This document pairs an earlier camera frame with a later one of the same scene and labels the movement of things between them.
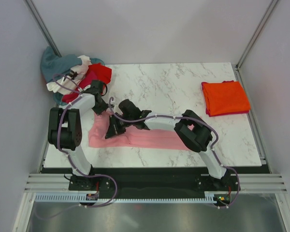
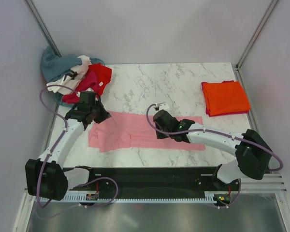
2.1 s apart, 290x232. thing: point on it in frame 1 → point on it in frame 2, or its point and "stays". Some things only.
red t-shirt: [103, 72] stays
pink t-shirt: [131, 137] stays
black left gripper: [103, 108] → [105, 115]
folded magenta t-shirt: [213, 114] stays
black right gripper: [113, 129] → [160, 136]
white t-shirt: [69, 85] stays
